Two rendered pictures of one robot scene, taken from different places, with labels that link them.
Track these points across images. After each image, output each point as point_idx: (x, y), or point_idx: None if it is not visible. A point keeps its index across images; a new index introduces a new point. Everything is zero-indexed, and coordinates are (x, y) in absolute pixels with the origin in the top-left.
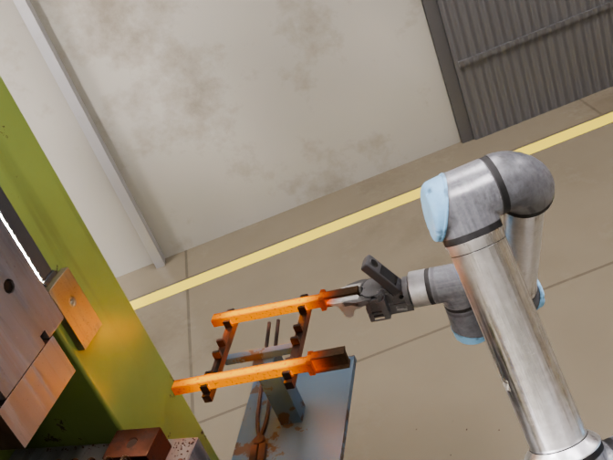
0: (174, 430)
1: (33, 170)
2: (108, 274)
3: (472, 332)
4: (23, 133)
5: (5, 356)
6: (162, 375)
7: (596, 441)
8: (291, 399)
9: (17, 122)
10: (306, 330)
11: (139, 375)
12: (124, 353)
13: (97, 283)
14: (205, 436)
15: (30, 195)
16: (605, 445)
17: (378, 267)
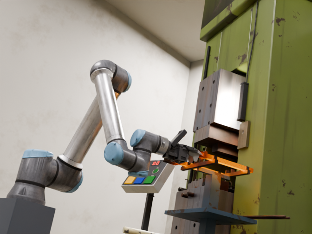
0: (246, 214)
1: (261, 87)
2: (261, 134)
3: (133, 167)
4: (265, 74)
5: (202, 120)
6: (256, 190)
7: (59, 154)
8: (203, 198)
9: (266, 70)
10: (201, 165)
11: (249, 178)
12: (249, 165)
13: (256, 134)
14: None
15: (256, 94)
16: (56, 159)
17: (178, 134)
